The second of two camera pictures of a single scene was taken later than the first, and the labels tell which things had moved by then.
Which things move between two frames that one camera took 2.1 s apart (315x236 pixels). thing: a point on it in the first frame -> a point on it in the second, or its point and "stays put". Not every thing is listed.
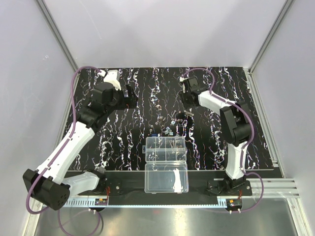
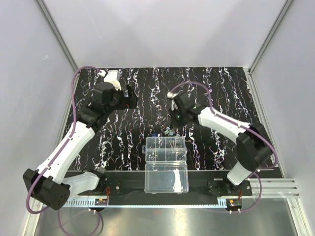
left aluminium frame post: x=46 y=13 stays put
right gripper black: x=186 y=103 -> x=175 y=120
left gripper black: x=130 y=96 stays put
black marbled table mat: x=120 y=140 stays put
